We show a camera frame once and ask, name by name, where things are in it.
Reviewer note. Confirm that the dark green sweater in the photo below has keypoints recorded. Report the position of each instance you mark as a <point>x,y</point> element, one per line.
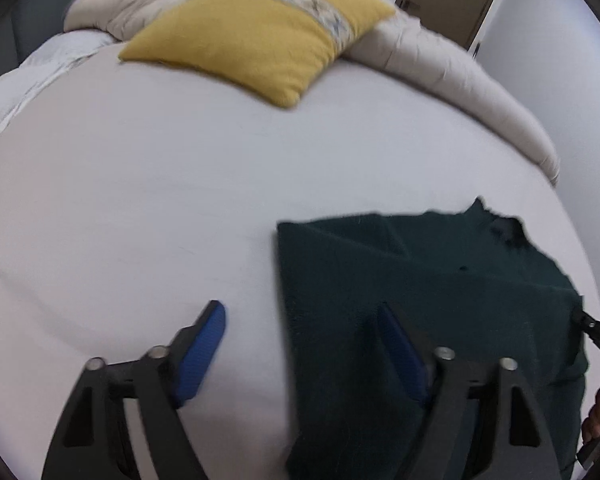
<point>355,270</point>

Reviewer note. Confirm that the grey padded headboard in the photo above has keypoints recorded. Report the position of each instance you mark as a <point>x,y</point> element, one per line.
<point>35,15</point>

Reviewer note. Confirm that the brown door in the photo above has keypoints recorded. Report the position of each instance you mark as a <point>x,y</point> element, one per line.
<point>450,0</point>

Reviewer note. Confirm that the beige duvet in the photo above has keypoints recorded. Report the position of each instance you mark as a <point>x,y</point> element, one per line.
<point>430,55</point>

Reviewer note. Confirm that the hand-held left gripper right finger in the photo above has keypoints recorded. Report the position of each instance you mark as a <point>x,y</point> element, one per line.
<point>399,355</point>

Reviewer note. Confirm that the yellow pillow with patterned band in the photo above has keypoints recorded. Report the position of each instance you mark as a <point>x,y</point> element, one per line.
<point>240,35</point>

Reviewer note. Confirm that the bed with white sheet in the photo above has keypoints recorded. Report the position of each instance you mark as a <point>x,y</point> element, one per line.
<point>155,185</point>

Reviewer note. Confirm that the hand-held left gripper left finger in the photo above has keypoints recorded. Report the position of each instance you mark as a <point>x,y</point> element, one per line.
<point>205,350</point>

